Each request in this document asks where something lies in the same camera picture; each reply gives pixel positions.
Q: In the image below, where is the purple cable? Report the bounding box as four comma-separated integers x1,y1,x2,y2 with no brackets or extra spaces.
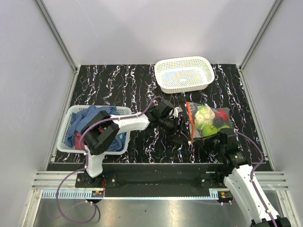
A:
236,131,277,227
56,96,164,223

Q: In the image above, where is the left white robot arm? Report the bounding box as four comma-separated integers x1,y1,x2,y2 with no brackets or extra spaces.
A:
79,97,190,187

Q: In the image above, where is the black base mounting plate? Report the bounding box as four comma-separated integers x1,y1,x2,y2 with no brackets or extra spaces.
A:
75,163,227,199

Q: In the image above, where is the white laundry basket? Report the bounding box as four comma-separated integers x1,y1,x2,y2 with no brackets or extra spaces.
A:
57,105,132,155

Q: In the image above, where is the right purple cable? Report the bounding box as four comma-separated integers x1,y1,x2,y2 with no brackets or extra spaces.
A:
236,131,277,227

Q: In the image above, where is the dark red cloth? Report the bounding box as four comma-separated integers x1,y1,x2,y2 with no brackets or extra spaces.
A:
73,126,106,150

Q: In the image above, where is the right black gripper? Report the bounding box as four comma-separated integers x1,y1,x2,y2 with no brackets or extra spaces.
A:
193,132,225,154

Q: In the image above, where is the blue checkered cloth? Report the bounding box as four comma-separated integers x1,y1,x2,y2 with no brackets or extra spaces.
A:
57,105,131,153

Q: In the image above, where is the white perforated plastic basket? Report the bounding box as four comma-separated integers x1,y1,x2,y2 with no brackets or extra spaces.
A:
154,56,214,94

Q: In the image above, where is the fake dark purple fruit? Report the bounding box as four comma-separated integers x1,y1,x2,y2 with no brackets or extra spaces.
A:
213,116,225,128

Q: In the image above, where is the clear zip top bag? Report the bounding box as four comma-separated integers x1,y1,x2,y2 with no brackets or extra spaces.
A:
186,102,233,142

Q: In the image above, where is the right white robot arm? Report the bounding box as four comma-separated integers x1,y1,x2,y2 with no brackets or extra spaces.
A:
190,128,291,227

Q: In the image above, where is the fake green white cabbage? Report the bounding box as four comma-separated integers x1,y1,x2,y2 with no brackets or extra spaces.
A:
194,105,215,130

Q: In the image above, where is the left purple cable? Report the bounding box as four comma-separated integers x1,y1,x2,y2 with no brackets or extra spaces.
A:
56,96,164,223

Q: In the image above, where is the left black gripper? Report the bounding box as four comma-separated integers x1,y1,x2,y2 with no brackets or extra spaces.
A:
159,116,191,145

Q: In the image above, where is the fake green apple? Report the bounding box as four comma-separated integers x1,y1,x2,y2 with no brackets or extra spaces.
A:
202,125,218,137
218,124,230,131

